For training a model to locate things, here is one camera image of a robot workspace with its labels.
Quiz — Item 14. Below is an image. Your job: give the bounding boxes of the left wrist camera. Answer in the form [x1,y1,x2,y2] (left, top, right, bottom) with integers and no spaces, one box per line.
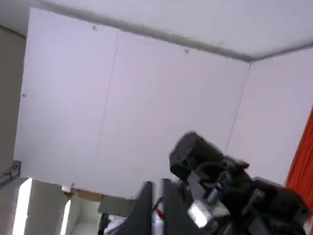
[188,202,213,230]

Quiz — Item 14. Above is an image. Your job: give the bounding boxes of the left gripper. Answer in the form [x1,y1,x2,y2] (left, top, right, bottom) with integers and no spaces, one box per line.
[215,176,310,235]

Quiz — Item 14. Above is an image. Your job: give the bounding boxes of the row of orange cable ties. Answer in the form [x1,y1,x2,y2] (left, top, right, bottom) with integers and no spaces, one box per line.
[284,104,313,222]

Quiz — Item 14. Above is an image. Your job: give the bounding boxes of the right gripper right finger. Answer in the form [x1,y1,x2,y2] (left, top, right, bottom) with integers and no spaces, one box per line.
[161,178,199,235]

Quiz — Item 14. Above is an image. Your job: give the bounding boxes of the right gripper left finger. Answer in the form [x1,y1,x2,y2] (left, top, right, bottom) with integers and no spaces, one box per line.
[114,181,156,235]

